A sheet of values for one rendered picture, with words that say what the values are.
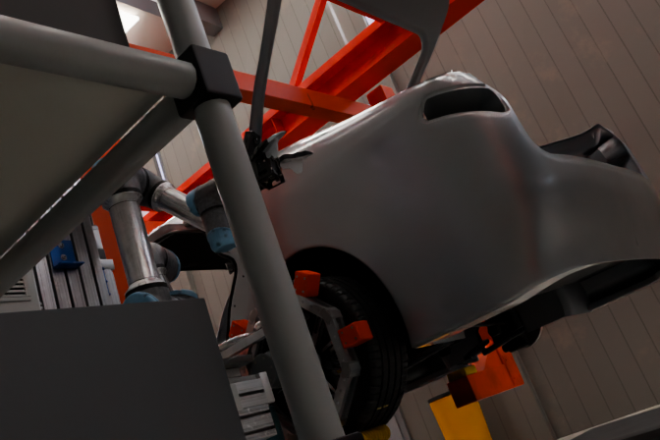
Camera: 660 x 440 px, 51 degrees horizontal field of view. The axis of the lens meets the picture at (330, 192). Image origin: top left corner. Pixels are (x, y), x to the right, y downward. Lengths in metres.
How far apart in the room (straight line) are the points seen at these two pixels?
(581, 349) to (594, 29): 2.93
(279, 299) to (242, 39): 9.05
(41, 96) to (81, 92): 0.03
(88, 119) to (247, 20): 8.94
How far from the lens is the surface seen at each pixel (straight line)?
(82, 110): 0.56
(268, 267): 0.46
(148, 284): 1.93
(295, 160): 1.88
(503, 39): 7.36
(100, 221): 3.15
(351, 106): 5.03
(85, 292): 2.08
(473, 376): 4.57
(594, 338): 6.77
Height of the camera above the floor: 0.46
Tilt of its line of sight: 20 degrees up
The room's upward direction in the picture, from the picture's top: 21 degrees counter-clockwise
